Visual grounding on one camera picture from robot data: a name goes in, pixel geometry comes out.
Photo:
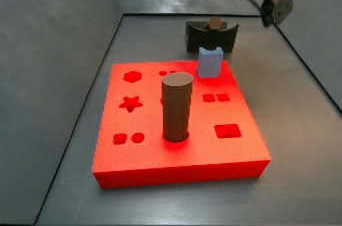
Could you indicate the light blue notched peg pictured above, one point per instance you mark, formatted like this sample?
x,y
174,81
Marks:
x,y
210,62

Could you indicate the red shape sorting block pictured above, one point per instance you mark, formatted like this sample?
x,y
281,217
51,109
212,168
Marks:
x,y
225,147

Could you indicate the brown hexagon peg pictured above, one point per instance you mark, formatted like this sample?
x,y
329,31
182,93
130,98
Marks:
x,y
214,24

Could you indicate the dark brown cylinder peg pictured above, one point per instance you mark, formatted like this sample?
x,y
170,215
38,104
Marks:
x,y
177,90

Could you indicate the black curved cradle stand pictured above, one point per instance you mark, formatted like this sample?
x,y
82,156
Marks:
x,y
200,37

